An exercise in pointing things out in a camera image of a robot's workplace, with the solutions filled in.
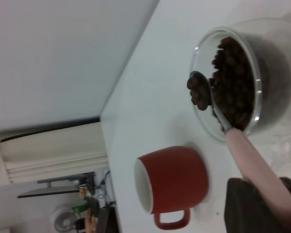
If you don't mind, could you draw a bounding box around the metal spoon with pink handle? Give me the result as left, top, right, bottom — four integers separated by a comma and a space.
188, 70, 291, 214

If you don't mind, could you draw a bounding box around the coffee beans pile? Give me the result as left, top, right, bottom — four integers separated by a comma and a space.
209, 36, 256, 132

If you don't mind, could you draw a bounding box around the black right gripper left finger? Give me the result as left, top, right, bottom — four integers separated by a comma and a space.
224, 178, 291, 233

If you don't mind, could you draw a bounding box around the black cable bundle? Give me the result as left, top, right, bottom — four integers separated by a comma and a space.
87, 169, 117, 233

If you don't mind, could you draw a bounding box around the green circuit board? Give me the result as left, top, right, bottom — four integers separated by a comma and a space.
71, 205, 90, 213

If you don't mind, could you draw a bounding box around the red ceramic mug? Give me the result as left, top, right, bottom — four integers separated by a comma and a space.
133, 145, 210, 230

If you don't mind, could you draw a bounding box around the small coffee bean heap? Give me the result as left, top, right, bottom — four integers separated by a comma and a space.
186, 72, 213, 112

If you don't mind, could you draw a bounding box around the white ribbed cabinet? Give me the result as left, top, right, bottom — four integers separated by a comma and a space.
0, 121, 109, 184

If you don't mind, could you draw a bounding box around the clear glass cup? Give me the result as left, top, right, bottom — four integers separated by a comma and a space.
191, 18, 291, 144

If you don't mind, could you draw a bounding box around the white round fan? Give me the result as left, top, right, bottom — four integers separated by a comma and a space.
50, 204, 76, 232

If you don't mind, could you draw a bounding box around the dark grey shelf frame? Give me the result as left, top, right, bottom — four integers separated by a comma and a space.
16, 176, 88, 199

